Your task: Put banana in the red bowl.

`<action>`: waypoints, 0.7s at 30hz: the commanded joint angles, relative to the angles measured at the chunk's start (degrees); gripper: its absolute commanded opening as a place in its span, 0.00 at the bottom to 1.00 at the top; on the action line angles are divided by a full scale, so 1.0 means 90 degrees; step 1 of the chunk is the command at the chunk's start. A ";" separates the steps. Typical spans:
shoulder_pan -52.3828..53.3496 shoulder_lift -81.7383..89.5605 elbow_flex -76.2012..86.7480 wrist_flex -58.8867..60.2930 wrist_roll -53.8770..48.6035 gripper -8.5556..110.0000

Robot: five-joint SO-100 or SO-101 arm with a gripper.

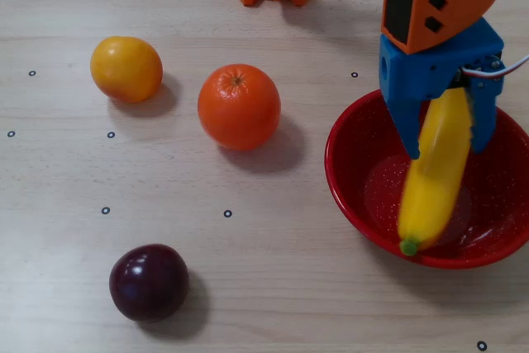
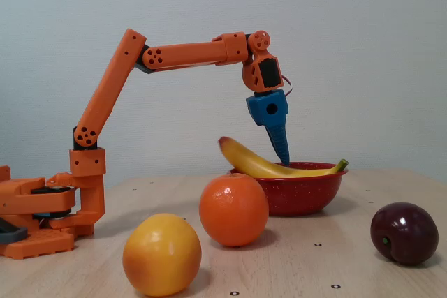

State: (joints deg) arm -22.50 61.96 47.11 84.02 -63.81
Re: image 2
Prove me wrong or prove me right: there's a dark purple plum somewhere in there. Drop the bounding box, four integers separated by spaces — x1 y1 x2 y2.
369 202 440 265

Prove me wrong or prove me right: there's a white red black servo cable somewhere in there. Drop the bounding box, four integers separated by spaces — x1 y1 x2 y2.
280 75 295 99

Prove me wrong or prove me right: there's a red speckled enamel bowl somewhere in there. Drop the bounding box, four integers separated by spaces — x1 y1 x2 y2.
226 161 349 218

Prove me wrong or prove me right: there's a yellow-orange round fruit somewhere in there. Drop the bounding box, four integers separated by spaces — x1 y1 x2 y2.
122 213 203 297

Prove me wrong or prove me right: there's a dark grey clamp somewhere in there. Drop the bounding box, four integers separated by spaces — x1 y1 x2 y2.
0 218 29 245

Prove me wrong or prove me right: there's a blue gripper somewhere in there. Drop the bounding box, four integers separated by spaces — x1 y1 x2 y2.
245 89 291 167

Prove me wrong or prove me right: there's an orange fruit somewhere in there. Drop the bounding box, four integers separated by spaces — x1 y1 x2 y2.
198 172 270 248

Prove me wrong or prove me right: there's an orange robot base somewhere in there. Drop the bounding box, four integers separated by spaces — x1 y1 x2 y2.
0 165 78 260

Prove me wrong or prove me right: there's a yellow plastic banana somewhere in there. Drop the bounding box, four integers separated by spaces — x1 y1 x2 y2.
218 136 349 179

